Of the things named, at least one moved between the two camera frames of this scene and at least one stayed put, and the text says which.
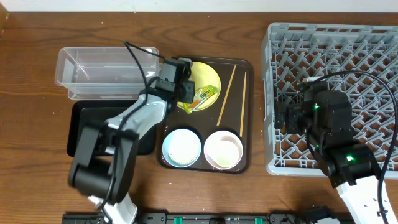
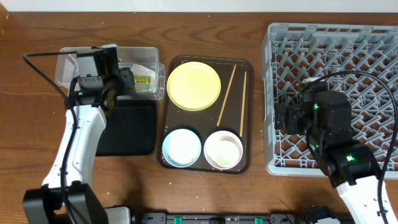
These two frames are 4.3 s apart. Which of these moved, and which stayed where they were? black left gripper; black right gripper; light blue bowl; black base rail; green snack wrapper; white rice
Moved: green snack wrapper; black left gripper
Stayed: black base rail; white rice; light blue bowl; black right gripper
